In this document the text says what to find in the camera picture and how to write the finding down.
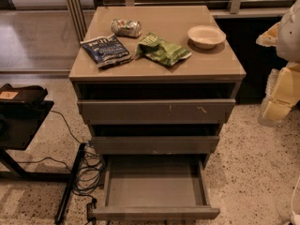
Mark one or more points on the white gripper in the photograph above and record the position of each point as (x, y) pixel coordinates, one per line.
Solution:
(289, 37)

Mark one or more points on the grey bottom drawer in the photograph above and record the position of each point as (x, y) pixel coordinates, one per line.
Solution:
(154, 187)

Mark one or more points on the grey drawer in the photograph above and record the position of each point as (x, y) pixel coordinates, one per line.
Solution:
(155, 103)
(156, 139)
(154, 187)

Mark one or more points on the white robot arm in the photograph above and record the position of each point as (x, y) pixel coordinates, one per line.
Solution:
(288, 40)

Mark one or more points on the grey drawer cabinet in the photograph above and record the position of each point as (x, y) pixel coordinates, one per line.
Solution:
(171, 23)

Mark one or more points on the grey top drawer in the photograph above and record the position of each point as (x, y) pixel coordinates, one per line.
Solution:
(155, 103)

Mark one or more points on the grey middle drawer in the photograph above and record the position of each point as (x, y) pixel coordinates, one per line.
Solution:
(156, 139)

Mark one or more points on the white paper bowl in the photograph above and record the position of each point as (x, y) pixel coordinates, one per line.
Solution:
(206, 37)

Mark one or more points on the green chip bag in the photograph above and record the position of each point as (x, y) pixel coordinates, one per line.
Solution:
(161, 51)

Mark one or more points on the crushed soda can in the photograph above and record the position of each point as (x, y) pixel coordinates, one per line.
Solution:
(126, 28)

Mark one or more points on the blue chip bag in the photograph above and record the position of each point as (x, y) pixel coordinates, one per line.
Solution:
(106, 51)

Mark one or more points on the black power adapter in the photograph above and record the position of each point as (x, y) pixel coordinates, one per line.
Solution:
(89, 209)

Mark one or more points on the black bag with label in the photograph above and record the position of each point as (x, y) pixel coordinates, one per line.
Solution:
(30, 96)

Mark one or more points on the black side table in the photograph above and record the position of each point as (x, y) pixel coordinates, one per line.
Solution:
(19, 125)

